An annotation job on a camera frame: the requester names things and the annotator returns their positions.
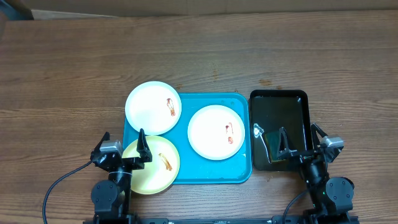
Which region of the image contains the black water tray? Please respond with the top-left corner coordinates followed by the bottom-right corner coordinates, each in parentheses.
top-left (249, 90), bottom-right (313, 172)

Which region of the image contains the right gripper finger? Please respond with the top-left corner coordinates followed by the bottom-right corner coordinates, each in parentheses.
top-left (310, 123), bottom-right (327, 149)
top-left (277, 127), bottom-right (297, 156)

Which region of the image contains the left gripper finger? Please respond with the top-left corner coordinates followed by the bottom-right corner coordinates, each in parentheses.
top-left (136, 128), bottom-right (152, 162)
top-left (94, 132), bottom-right (110, 152)

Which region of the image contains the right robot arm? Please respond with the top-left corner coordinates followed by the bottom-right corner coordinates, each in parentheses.
top-left (277, 123), bottom-right (358, 223)

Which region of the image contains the teal plastic tray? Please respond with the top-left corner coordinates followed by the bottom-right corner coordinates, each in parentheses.
top-left (123, 93), bottom-right (252, 184)

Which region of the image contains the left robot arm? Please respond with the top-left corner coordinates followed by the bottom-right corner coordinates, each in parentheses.
top-left (90, 129), bottom-right (152, 224)

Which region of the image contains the white plate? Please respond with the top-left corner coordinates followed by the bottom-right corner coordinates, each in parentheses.
top-left (187, 105), bottom-right (245, 161)
top-left (124, 81), bottom-right (182, 135)

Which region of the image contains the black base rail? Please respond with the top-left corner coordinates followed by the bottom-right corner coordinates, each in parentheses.
top-left (83, 214), bottom-right (360, 224)

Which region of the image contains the green yellow sponge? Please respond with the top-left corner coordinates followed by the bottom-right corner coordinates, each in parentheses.
top-left (264, 131), bottom-right (282, 162)

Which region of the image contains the yellow plate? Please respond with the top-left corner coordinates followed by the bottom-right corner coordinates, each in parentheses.
top-left (131, 136), bottom-right (180, 195)

